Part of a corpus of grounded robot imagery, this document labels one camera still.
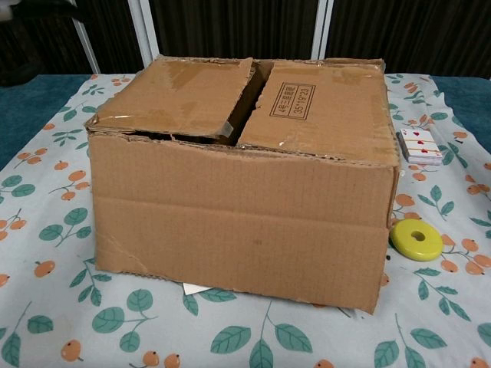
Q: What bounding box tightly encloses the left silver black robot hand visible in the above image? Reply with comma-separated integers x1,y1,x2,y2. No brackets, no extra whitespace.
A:
0,57,44,88

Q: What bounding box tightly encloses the brown cardboard box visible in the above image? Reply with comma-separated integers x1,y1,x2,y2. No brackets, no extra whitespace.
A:
84,54,402,314

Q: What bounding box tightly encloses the teal table cover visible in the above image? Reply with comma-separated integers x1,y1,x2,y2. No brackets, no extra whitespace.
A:
0,73,491,172

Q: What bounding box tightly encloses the red building postcard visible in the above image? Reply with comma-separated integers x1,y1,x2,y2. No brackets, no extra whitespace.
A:
183,282,210,297

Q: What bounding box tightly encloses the floral print tablecloth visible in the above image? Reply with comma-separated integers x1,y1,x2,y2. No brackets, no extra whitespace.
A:
0,72,491,368

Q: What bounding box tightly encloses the deck of playing cards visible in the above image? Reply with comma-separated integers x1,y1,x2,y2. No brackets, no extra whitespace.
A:
398,128,443,166

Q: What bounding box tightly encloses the yellow disc with hole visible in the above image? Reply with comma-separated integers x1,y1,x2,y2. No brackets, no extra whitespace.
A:
389,219,444,264

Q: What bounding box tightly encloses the white partition frame post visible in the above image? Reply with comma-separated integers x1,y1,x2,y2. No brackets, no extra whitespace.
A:
74,0,103,74
311,0,334,61
128,0,163,65

